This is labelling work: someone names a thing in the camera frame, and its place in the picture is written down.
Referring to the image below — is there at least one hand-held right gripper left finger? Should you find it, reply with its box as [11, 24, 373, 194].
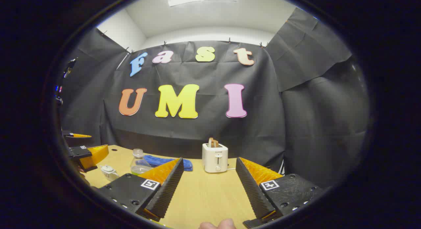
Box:
[97, 157, 185, 222]

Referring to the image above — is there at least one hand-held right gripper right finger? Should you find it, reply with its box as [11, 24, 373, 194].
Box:
[235, 157, 324, 229]

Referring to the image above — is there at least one green label water bottle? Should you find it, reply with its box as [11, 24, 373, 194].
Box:
[131, 149, 153, 175]

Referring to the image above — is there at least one white ceramic teacup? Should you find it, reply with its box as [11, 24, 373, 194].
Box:
[100, 165, 119, 182]

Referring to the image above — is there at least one blue towel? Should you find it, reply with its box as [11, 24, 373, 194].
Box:
[144, 155, 193, 172]

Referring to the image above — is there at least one white toaster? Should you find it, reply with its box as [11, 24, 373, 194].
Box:
[202, 143, 229, 173]

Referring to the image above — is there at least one black backdrop cloth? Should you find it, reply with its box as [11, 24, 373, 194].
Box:
[59, 7, 370, 190]

